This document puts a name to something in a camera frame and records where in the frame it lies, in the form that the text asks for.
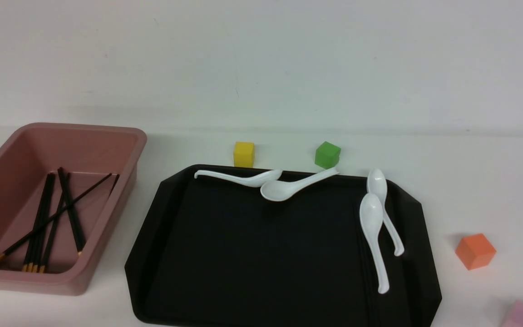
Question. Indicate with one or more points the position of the black chopstick gold band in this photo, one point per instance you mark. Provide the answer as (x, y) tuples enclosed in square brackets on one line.
[(43, 224), (72, 213)]

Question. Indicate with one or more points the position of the white spoon far left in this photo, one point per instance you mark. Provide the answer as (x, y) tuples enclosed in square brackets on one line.
[(251, 182)]

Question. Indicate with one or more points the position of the yellow cube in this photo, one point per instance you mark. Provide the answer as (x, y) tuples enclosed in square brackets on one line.
[(244, 154)]

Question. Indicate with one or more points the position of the green cube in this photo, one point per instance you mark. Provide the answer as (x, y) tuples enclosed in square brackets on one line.
[(327, 155)]

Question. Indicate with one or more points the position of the black plastic tray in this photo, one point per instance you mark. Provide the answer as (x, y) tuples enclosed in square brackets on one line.
[(213, 253)]

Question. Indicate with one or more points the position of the white spoon on rim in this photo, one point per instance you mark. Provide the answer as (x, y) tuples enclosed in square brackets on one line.
[(377, 184)]

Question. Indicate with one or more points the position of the black chopstick in bin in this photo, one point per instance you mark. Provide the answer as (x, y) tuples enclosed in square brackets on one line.
[(31, 242), (51, 237), (115, 181), (37, 248)]

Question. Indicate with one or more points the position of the pink plastic bin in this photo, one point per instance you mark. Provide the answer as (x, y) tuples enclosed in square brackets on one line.
[(88, 152)]

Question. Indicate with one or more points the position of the orange cube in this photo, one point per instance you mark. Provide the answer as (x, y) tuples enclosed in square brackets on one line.
[(475, 251)]

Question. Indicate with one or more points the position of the white spoon long handle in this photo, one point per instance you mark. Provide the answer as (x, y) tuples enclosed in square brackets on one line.
[(279, 191)]

